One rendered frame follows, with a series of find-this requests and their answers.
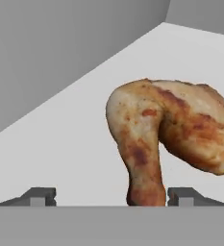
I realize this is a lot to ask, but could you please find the roasted brown chicken drumstick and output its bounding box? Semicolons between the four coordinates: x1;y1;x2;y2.
105;78;224;208

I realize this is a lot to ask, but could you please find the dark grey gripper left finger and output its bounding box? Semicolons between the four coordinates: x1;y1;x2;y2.
0;186;58;208

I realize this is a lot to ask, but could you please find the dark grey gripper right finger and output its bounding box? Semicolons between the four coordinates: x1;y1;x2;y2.
166;186;224;208

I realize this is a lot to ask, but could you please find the white fridge shelf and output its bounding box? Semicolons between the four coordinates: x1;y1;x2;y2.
0;21;224;208

